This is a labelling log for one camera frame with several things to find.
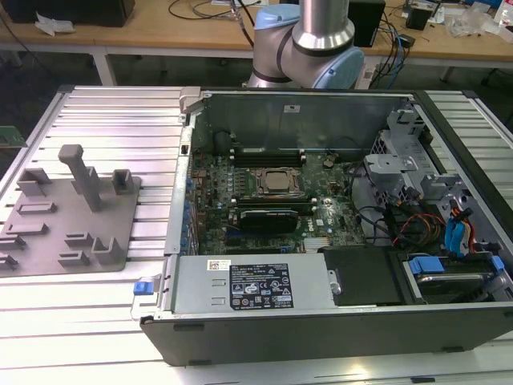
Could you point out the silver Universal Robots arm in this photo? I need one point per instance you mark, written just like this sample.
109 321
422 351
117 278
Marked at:
312 36

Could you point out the black upright box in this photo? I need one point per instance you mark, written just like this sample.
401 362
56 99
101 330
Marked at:
370 22

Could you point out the green motherboard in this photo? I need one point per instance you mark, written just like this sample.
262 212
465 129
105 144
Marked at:
340 192

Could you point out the wooden desk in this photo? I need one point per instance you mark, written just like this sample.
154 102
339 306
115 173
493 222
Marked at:
140 34

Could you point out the grey metal drive cage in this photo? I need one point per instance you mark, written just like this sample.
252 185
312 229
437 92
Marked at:
393 160

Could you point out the blue case latch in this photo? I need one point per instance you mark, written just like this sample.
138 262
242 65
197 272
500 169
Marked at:
143 289

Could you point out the grey power supply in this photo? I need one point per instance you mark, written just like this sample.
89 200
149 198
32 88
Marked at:
200 284

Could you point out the clear plastic bags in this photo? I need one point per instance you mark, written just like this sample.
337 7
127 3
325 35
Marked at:
469 24

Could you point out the open black PC case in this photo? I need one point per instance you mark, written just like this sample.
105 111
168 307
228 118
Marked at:
320 341

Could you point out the green RAM stick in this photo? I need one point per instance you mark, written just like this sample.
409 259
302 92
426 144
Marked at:
10 135

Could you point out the hard disk in blue carrier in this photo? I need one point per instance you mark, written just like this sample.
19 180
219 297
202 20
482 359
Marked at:
449 280

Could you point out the silver CPU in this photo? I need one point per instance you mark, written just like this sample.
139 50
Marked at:
279 181

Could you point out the grey corner bracket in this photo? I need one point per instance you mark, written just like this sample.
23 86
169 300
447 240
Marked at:
189 98

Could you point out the black plastic shroud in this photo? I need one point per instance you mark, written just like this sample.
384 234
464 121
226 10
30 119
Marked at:
360 276

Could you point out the grey parts rack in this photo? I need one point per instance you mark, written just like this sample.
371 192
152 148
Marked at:
48 252

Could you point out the small black device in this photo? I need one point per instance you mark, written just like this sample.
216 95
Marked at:
420 18

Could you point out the silver chipset heatsink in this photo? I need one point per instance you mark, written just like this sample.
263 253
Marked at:
318 244

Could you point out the silver coin battery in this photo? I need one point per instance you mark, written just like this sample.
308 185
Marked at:
328 162

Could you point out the white and red box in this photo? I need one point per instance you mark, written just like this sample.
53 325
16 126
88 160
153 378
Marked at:
505 16

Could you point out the black graphics card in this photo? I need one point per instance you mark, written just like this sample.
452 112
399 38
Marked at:
268 221

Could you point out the small black adapter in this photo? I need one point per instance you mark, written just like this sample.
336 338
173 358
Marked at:
407 40

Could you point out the large black box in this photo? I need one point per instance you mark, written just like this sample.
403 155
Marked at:
72 10

